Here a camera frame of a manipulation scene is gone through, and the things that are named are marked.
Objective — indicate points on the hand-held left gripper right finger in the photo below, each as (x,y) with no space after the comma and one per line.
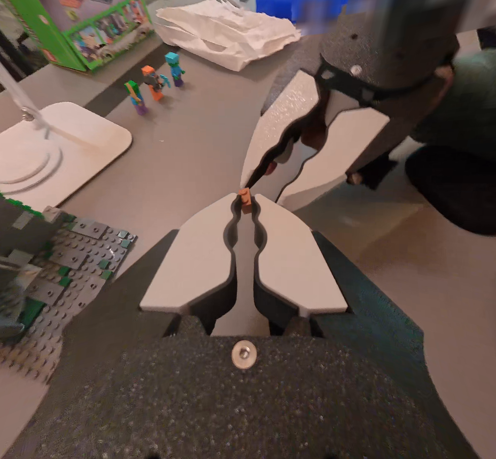
(298,269)

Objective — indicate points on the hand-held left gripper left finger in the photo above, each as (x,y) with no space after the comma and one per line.
(186,269)

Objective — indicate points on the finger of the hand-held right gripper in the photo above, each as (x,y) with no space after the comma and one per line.
(283,106)
(341,145)

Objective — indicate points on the cyan toy helmet brick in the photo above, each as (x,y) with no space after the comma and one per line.
(172,58)

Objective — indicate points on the grey desk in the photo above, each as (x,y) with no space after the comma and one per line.
(174,156)

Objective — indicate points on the person's right hand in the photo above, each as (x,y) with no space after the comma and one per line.
(354,178)

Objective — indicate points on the white paper bag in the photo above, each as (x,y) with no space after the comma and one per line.
(224,32)

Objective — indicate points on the grey toy baseplate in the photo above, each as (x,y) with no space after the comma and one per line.
(77,261)

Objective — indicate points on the black mesh wrist rest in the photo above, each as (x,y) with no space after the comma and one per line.
(457,187)

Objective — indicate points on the orange toy figure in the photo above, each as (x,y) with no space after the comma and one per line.
(154,83)

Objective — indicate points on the green toy figure purple legs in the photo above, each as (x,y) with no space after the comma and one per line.
(136,98)

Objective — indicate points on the white flat pad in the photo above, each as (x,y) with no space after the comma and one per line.
(77,145)

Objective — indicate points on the toy set cardboard box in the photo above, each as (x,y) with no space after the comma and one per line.
(58,21)

